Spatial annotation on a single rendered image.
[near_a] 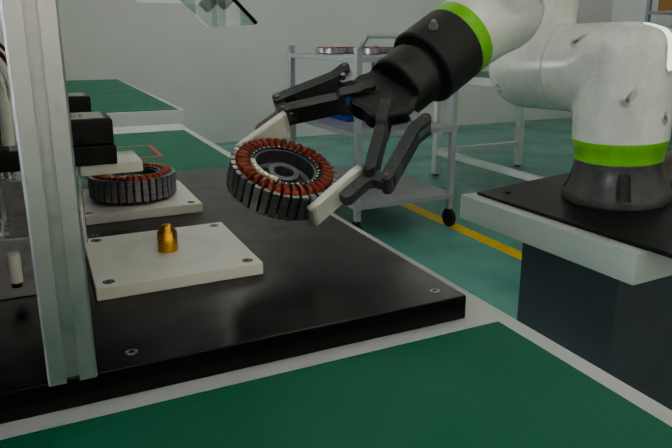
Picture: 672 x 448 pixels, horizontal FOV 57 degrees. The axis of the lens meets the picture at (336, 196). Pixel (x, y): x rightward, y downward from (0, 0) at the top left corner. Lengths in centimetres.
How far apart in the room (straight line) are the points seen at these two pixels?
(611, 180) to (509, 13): 30
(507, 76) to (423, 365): 62
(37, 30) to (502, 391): 38
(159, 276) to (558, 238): 52
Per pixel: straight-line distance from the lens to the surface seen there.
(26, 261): 60
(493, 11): 75
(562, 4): 104
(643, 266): 81
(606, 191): 94
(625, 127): 92
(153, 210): 81
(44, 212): 41
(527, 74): 99
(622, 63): 91
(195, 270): 59
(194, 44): 608
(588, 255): 84
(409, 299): 54
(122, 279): 58
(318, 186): 61
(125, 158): 61
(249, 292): 56
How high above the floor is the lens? 99
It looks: 14 degrees down
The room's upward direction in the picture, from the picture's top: straight up
